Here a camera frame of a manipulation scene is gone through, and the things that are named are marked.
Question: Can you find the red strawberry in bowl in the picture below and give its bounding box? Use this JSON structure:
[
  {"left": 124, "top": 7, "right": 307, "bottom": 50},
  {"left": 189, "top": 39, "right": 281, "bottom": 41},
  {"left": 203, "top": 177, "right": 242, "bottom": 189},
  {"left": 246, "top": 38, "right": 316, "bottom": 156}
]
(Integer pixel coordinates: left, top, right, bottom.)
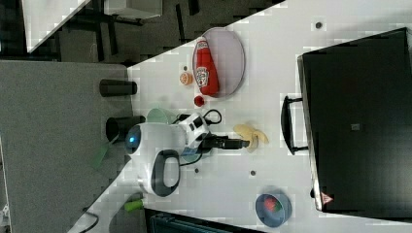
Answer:
[{"left": 263, "top": 196, "right": 280, "bottom": 213}]

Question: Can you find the black cylinder holder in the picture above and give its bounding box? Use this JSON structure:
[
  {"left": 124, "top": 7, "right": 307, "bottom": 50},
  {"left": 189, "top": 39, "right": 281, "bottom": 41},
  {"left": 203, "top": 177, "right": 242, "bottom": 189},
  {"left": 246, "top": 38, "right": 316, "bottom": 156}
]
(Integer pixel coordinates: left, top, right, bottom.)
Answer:
[{"left": 99, "top": 80, "right": 138, "bottom": 97}]

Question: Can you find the black round pot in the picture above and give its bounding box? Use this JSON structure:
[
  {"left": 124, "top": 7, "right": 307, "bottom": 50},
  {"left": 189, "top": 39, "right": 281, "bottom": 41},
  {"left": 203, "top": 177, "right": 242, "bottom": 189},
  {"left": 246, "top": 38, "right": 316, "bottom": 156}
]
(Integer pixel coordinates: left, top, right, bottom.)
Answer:
[{"left": 106, "top": 116, "right": 146, "bottom": 142}]

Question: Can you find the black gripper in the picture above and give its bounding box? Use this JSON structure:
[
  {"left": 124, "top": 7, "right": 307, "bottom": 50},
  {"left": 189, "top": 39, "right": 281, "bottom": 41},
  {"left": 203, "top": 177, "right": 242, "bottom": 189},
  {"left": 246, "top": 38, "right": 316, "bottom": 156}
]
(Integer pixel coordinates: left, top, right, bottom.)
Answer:
[{"left": 201, "top": 135, "right": 250, "bottom": 153}]

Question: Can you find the red ketchup bottle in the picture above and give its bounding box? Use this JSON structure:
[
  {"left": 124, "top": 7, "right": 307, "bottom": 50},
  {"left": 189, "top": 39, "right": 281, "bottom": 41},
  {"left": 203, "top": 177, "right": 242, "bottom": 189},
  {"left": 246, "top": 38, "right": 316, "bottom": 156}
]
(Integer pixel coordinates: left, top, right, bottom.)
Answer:
[{"left": 194, "top": 37, "right": 220, "bottom": 96}]

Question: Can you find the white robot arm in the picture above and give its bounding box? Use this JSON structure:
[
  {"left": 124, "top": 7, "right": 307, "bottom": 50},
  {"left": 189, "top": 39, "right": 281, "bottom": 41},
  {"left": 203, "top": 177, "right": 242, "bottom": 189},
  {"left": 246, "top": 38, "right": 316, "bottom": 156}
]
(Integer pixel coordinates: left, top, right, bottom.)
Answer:
[{"left": 125, "top": 113, "right": 250, "bottom": 197}]

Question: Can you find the red strawberry toy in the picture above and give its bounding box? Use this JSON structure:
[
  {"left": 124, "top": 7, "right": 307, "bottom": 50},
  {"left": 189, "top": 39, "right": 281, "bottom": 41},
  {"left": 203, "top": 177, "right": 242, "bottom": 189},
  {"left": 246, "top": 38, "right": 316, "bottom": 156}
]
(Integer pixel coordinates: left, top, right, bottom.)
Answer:
[{"left": 193, "top": 96, "right": 205, "bottom": 107}]

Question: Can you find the blue bowl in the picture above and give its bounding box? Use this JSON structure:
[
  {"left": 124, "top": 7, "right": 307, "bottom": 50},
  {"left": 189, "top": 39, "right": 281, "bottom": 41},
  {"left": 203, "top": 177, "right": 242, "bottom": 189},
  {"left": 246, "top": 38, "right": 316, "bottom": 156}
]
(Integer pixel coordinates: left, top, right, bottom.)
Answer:
[{"left": 255, "top": 192, "right": 292, "bottom": 228}]

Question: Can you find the yellow plush banana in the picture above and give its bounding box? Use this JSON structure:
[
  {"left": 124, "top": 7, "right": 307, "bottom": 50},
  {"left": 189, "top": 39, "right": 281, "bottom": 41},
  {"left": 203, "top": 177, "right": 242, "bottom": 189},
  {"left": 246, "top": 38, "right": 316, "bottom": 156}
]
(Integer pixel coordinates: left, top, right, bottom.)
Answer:
[{"left": 233, "top": 124, "right": 269, "bottom": 153}]

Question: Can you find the grey round plate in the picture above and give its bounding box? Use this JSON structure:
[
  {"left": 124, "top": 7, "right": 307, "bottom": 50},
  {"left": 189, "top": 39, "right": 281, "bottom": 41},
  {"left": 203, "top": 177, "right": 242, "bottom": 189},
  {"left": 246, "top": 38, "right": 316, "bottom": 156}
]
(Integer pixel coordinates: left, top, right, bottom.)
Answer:
[{"left": 192, "top": 27, "right": 246, "bottom": 98}]

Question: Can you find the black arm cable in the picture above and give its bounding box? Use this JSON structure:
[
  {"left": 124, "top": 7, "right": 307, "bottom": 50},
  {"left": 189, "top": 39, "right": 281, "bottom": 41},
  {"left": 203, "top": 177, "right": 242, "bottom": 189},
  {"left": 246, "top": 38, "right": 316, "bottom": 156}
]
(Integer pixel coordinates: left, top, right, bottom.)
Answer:
[{"left": 176, "top": 109, "right": 223, "bottom": 167}]

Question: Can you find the black toaster oven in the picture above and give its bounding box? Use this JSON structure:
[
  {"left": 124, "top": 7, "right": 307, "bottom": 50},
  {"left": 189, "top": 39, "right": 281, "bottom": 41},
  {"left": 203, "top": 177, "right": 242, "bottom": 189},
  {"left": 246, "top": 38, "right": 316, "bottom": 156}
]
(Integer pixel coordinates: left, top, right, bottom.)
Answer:
[{"left": 296, "top": 28, "right": 412, "bottom": 222}]

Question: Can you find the green mug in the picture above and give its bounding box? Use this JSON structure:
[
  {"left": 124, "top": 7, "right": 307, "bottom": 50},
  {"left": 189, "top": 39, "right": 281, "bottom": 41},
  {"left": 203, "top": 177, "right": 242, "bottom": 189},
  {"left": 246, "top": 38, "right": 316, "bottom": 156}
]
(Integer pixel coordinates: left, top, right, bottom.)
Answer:
[{"left": 147, "top": 108, "right": 177, "bottom": 124}]

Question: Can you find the orange slice toy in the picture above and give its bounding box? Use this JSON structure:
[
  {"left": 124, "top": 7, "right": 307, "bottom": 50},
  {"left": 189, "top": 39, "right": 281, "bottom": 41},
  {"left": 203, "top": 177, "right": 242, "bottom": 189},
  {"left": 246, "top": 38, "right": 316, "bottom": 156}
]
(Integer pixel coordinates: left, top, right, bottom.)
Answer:
[{"left": 179, "top": 72, "right": 193, "bottom": 85}]

